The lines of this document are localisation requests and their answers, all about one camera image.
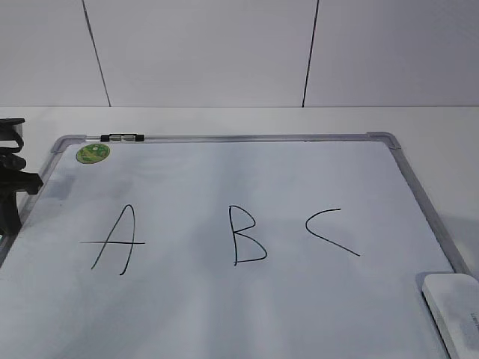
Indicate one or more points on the round green magnet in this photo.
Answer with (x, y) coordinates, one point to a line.
(92, 153)

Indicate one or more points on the white board with grey frame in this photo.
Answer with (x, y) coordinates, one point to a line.
(299, 246)

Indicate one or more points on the white rectangular board eraser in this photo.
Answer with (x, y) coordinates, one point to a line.
(452, 299)

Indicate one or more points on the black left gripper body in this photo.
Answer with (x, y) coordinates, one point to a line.
(13, 178)

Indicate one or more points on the black and clear frame clip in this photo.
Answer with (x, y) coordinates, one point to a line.
(117, 137)

